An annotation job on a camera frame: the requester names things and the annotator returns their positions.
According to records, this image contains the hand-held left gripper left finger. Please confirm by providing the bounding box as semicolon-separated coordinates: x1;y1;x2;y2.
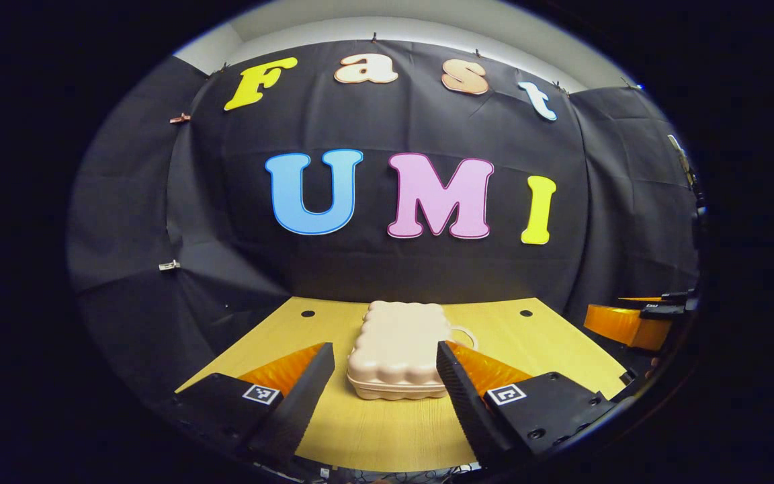
172;341;336;466

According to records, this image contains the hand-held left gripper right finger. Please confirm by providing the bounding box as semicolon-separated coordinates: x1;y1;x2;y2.
436;339;619;469

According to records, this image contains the pink scalloped suitcase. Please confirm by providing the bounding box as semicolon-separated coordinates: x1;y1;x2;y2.
347;300;479;401

